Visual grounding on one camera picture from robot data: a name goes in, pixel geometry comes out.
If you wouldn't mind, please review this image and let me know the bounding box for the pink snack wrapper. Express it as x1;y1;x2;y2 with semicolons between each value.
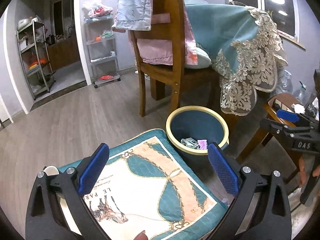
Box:
197;139;208;151

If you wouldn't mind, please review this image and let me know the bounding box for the person's hand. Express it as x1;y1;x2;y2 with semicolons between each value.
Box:
298;157;319;187

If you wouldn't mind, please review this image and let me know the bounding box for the black mug white inside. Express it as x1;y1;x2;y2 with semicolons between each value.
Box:
43;165;60;176

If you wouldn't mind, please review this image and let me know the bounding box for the teal lace tablecloth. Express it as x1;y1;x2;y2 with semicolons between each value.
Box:
185;4;288;116

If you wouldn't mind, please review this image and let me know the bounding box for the teal bin yellow rim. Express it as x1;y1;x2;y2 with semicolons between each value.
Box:
165;106;229;157

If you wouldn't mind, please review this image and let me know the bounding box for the wooden chair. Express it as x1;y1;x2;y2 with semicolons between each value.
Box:
130;0;219;116

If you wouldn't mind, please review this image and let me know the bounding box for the teal patterned seat cushion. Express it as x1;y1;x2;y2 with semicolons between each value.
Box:
56;128;230;240

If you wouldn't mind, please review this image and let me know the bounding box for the pink quilted cushion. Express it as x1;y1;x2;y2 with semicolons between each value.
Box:
137;0;199;68

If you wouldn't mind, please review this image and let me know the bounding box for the metal kitchen shelf rack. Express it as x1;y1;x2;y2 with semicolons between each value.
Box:
16;17;55;100

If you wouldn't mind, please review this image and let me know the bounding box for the metal rolling shelf cart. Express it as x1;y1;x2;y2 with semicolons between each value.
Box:
84;5;121;89

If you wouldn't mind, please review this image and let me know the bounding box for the light blue hanging cloth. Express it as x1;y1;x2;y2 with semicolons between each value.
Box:
112;0;153;31

